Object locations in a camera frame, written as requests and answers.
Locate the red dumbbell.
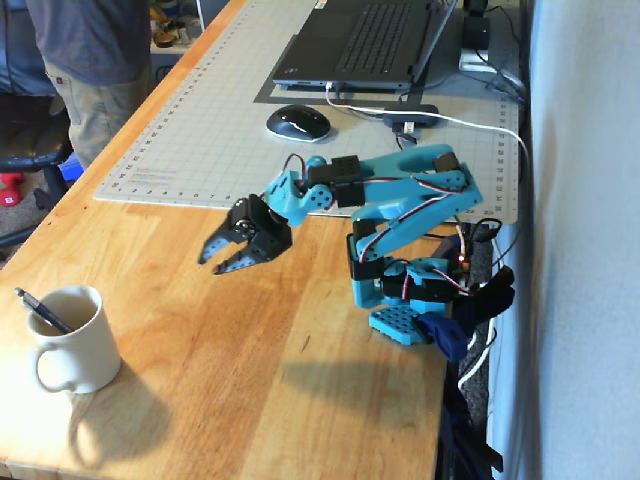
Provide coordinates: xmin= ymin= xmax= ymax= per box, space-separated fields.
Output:
xmin=0 ymin=172 xmax=24 ymax=209

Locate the grey adapter base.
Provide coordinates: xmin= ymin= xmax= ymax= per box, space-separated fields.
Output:
xmin=457 ymin=47 xmax=501 ymax=72

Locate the white ceramic mug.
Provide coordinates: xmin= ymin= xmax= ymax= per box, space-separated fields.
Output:
xmin=25 ymin=284 xmax=123 ymax=395

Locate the dark blue table clamp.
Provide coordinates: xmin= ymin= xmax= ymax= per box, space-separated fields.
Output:
xmin=417 ymin=266 xmax=517 ymax=364

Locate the black tangled cable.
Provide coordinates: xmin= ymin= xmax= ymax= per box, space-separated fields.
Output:
xmin=478 ymin=4 xmax=527 ymax=107

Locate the person in grey shirt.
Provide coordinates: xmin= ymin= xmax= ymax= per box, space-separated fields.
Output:
xmin=24 ymin=0 xmax=154 ymax=171

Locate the black office chair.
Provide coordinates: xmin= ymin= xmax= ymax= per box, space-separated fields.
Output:
xmin=0 ymin=0 xmax=75 ymax=251

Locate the black pen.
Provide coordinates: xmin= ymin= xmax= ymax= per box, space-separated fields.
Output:
xmin=13 ymin=287 xmax=75 ymax=335

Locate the dark grey laptop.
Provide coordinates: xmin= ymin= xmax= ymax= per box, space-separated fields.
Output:
xmin=271 ymin=0 xmax=459 ymax=92

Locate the white USB cable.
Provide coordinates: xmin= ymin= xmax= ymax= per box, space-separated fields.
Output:
xmin=324 ymin=81 xmax=531 ymax=394

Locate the black table frame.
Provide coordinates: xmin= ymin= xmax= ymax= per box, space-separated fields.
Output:
xmin=434 ymin=379 xmax=505 ymax=480

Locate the black power adapter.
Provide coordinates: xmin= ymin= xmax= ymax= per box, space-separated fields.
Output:
xmin=459 ymin=0 xmax=494 ymax=50

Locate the black computer mouse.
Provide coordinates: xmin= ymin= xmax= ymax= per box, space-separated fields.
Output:
xmin=264 ymin=103 xmax=333 ymax=144

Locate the grey gridded cutting mat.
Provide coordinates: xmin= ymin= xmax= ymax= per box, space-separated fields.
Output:
xmin=93 ymin=0 xmax=521 ymax=225

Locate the black power cable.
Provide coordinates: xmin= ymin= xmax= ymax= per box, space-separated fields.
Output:
xmin=449 ymin=216 xmax=504 ymax=247

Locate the black USB hub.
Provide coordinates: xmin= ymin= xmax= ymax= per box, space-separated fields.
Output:
xmin=382 ymin=103 xmax=440 ymax=133

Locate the thin black USB cable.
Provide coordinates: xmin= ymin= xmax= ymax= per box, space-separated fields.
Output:
xmin=394 ymin=130 xmax=426 ymax=151

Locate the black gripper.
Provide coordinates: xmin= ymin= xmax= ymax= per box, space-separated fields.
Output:
xmin=199 ymin=194 xmax=294 ymax=277

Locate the white shelf unit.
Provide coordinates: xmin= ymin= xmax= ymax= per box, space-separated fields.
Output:
xmin=147 ymin=0 xmax=246 ymax=86

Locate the blue box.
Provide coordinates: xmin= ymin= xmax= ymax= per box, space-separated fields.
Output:
xmin=58 ymin=152 xmax=85 ymax=182

